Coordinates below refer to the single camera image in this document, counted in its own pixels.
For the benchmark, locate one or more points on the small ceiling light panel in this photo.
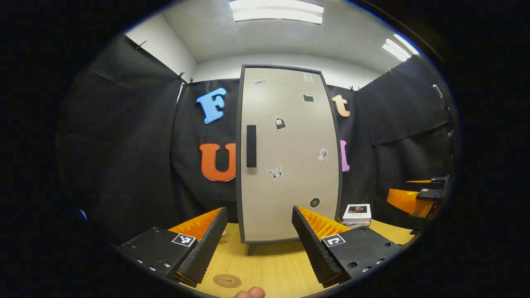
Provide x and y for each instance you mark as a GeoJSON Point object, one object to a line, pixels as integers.
{"type": "Point", "coordinates": [398, 49]}

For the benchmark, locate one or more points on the black backdrop cloth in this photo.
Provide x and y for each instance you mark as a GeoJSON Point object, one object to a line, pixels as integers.
{"type": "Point", "coordinates": [124, 145]}

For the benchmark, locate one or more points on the white book with portrait cover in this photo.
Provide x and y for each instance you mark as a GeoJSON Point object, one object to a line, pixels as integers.
{"type": "Point", "coordinates": [357, 211]}

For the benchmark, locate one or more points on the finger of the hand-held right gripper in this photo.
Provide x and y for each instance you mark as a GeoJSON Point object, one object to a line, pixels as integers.
{"type": "Point", "coordinates": [408, 200]}
{"type": "Point", "coordinates": [441, 182]}

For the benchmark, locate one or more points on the round brown coaster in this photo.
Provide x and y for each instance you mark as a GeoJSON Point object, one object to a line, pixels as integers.
{"type": "Point", "coordinates": [227, 281]}

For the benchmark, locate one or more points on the dark grey cabinet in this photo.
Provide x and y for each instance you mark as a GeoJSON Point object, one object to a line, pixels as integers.
{"type": "Point", "coordinates": [251, 249]}

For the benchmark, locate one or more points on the dark grey book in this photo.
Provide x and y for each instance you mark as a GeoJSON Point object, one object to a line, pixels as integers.
{"type": "Point", "coordinates": [356, 224]}

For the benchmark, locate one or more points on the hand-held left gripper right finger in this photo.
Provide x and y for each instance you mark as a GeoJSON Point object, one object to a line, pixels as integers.
{"type": "Point", "coordinates": [314, 248]}

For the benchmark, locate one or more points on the beige cabinet door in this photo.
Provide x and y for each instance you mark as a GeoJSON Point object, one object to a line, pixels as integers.
{"type": "Point", "coordinates": [290, 186]}

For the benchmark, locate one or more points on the large ceiling light panel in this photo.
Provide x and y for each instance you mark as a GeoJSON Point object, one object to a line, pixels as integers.
{"type": "Point", "coordinates": [276, 11]}

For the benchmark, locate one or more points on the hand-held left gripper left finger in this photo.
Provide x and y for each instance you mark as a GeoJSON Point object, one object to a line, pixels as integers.
{"type": "Point", "coordinates": [207, 248]}

